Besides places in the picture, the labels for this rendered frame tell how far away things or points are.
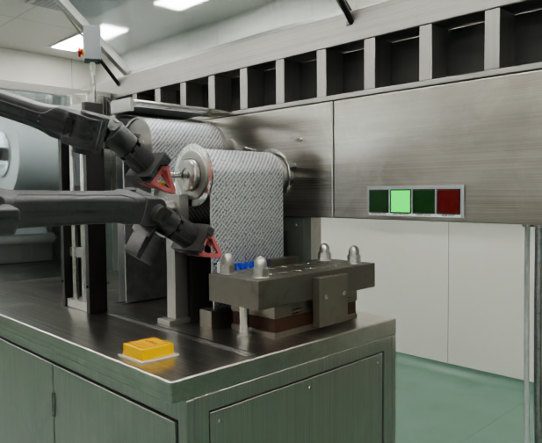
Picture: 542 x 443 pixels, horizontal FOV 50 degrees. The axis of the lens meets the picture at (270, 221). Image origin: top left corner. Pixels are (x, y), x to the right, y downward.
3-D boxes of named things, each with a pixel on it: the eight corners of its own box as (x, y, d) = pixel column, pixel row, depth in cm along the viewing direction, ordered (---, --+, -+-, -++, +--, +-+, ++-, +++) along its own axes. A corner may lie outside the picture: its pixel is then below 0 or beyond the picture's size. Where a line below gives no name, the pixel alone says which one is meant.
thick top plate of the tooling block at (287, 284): (208, 301, 128) (208, 273, 127) (325, 279, 156) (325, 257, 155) (258, 310, 116) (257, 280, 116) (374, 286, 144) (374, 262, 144)
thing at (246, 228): (211, 279, 133) (209, 198, 132) (282, 268, 150) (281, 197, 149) (212, 279, 133) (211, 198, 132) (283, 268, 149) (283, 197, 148)
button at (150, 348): (122, 355, 110) (122, 343, 110) (154, 348, 115) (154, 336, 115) (142, 363, 105) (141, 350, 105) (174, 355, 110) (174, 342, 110)
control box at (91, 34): (77, 62, 178) (76, 30, 177) (100, 64, 180) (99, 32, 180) (78, 58, 171) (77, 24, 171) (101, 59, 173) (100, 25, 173)
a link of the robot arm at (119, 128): (101, 141, 119) (121, 121, 119) (94, 133, 125) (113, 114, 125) (125, 163, 123) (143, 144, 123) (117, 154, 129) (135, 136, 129)
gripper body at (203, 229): (203, 254, 125) (178, 239, 120) (176, 251, 132) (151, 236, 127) (214, 228, 127) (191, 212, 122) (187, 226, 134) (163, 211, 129)
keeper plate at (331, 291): (313, 326, 128) (312, 277, 128) (341, 319, 135) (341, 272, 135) (321, 328, 126) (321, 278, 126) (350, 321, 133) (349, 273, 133)
